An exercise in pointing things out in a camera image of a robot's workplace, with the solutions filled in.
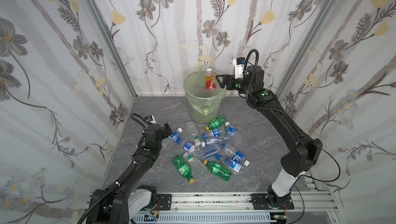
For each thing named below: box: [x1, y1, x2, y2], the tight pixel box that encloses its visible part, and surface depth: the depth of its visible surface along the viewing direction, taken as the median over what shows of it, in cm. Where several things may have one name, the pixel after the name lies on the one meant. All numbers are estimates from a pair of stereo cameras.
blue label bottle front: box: [223, 156, 244, 176], surface depth 83 cm
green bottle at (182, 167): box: [172, 154, 196, 185], surface depth 82 cm
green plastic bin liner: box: [183, 62, 227, 115], surface depth 86 cm
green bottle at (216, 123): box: [205, 115, 228, 132], surface depth 100 cm
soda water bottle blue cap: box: [200, 144, 226, 159], surface depth 88 cm
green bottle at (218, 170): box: [203, 159, 233, 182], surface depth 82 cm
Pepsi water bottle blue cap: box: [201, 127, 227, 140], surface depth 97 cm
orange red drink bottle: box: [205, 68, 217, 91], surface depth 91 cm
